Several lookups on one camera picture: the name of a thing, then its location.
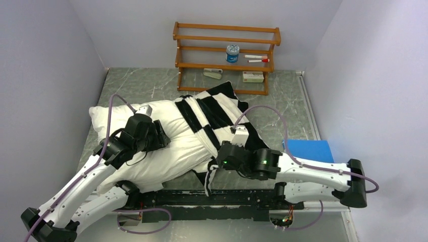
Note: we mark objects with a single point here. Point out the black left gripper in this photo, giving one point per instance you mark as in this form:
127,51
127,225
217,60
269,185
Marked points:
160,139

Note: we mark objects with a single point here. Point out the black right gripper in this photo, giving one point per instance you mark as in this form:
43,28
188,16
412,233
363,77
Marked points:
221,164

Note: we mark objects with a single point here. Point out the white pillow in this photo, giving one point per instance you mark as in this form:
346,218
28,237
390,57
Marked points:
173,150

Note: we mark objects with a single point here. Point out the black white checkered pillowcase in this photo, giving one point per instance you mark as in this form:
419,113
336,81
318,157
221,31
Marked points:
210,115

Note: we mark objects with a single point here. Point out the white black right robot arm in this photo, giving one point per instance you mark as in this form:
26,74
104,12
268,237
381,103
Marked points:
305,180

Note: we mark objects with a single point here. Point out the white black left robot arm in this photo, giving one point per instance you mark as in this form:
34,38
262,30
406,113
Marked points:
67,214

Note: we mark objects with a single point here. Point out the small white red box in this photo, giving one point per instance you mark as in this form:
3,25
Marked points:
252,77

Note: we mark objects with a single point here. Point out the blue foam block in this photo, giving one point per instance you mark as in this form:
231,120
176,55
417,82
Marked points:
317,150

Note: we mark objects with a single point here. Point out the wooden shelf rack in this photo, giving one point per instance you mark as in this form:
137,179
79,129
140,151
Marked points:
225,47

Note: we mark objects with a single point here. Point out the red capped marker pen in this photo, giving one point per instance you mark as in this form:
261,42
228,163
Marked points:
259,61

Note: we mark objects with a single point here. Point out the white marker pen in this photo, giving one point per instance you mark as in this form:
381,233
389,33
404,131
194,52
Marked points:
256,56

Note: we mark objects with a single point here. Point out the blue white round jar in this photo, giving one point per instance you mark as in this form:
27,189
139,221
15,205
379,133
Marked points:
232,53

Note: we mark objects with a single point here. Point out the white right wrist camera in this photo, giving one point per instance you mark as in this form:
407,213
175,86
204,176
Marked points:
240,137

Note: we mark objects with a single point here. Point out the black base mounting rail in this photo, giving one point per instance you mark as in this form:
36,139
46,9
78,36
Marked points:
221,205

